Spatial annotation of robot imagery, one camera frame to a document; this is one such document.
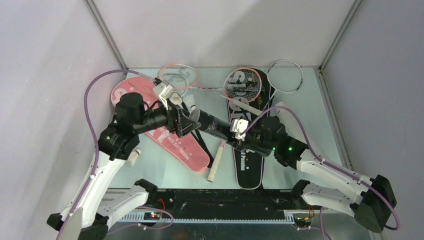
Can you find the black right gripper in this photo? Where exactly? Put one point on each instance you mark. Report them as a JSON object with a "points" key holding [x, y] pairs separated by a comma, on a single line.
{"points": [[239, 145]]}

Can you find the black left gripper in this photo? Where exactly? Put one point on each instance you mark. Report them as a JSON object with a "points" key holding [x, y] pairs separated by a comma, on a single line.
{"points": [[179, 122]]}

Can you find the white feather shuttlecock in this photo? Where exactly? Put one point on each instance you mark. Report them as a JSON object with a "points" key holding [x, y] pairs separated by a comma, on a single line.
{"points": [[176, 99], [132, 158]]}

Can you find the black shuttlecock tube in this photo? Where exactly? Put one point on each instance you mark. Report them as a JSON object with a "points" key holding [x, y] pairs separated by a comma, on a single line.
{"points": [[212, 125]]}

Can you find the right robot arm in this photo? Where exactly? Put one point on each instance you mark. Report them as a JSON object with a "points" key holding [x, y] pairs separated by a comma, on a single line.
{"points": [[369, 200]]}

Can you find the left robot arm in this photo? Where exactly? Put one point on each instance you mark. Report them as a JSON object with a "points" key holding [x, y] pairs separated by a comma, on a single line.
{"points": [[84, 218]]}

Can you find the black racket cover bag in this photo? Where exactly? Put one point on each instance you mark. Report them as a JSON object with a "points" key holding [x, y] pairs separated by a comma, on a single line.
{"points": [[249, 165]]}

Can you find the pink racket cover bag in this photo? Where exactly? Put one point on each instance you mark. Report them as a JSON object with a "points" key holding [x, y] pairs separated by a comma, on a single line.
{"points": [[186, 149]]}

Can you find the white shuttlecock tube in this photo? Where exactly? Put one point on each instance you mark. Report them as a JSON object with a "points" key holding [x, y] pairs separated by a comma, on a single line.
{"points": [[283, 111]]}

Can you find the pink racket on black bag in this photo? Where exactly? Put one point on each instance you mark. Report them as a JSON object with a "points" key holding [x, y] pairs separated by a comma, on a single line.
{"points": [[242, 86]]}

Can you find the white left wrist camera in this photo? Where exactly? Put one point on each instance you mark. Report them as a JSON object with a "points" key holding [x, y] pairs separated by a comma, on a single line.
{"points": [[163, 91]]}

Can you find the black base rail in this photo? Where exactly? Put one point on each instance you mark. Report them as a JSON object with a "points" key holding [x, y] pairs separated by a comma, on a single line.
{"points": [[226, 204]]}

